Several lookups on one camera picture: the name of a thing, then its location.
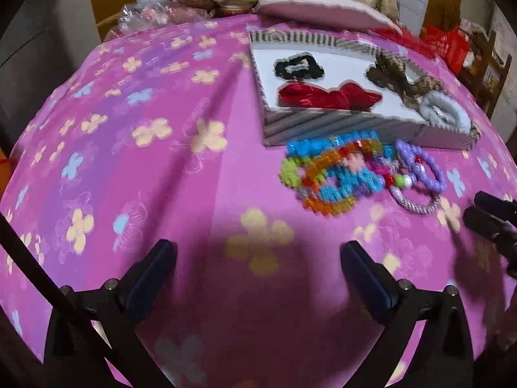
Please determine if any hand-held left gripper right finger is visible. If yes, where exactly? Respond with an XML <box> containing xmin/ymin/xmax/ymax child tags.
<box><xmin>340</xmin><ymin>240</ymin><xmax>475</xmax><ymax>388</ymax></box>

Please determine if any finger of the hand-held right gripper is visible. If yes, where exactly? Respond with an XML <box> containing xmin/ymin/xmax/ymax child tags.
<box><xmin>463</xmin><ymin>206</ymin><xmax>517</xmax><ymax>252</ymax></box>
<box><xmin>474</xmin><ymin>191</ymin><xmax>517</xmax><ymax>224</ymax></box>

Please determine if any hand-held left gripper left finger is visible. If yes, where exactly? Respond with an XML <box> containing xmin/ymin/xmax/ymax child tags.
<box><xmin>44</xmin><ymin>239</ymin><xmax>178</xmax><ymax>388</ymax></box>

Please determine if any purple bead bracelet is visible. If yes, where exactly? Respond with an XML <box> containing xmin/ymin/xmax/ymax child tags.
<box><xmin>394</xmin><ymin>139</ymin><xmax>448</xmax><ymax>192</ymax></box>

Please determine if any silver lilac rope bracelet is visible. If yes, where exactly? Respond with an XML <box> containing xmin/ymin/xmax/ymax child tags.
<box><xmin>390</xmin><ymin>182</ymin><xmax>442</xmax><ymax>216</ymax></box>

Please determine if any grey fluffy scrunchie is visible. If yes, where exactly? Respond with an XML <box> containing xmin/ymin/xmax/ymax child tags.
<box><xmin>418</xmin><ymin>91</ymin><xmax>474</xmax><ymax>131</ymax></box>

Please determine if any pile of colourful bead bracelets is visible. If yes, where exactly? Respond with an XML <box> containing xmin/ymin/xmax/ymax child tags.
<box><xmin>279</xmin><ymin>131</ymin><xmax>398</xmax><ymax>217</ymax></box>

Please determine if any black white striped box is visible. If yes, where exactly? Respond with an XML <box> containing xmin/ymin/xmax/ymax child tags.
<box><xmin>248</xmin><ymin>29</ymin><xmax>483</xmax><ymax>150</ymax></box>

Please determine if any leopard print brown hair bow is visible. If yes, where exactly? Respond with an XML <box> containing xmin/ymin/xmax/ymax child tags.
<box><xmin>365</xmin><ymin>50</ymin><xmax>445</xmax><ymax>110</ymax></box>

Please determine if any red satin hair bow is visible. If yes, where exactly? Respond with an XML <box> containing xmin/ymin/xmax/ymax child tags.
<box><xmin>278</xmin><ymin>82</ymin><xmax>384</xmax><ymax>111</ymax></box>

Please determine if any black scrunchie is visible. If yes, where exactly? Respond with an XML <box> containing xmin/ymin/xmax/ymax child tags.
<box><xmin>272</xmin><ymin>52</ymin><xmax>324</xmax><ymax>81</ymax></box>

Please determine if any pink floral bedsheet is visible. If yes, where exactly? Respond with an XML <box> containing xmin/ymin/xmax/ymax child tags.
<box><xmin>0</xmin><ymin>14</ymin><xmax>517</xmax><ymax>388</ymax></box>

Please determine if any wooden chair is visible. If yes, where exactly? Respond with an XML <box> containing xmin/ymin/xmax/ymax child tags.
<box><xmin>458</xmin><ymin>18</ymin><xmax>512</xmax><ymax>118</ymax></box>

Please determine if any red shopping bag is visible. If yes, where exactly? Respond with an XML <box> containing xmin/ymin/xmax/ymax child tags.
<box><xmin>420</xmin><ymin>24</ymin><xmax>471</xmax><ymax>73</ymax></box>

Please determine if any red fringed cloth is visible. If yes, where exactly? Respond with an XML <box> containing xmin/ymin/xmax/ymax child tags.
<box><xmin>369</xmin><ymin>24</ymin><xmax>425</xmax><ymax>49</ymax></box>

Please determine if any clear plastic bag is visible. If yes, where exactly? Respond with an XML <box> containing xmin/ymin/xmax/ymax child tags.
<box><xmin>117</xmin><ymin>2</ymin><xmax>211</xmax><ymax>33</ymax></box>

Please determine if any white pink pillow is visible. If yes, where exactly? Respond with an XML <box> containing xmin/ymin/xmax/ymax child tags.
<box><xmin>254</xmin><ymin>0</ymin><xmax>402</xmax><ymax>35</ymax></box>

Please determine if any black strap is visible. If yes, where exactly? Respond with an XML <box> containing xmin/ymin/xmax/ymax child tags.
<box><xmin>0</xmin><ymin>212</ymin><xmax>170</xmax><ymax>388</ymax></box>

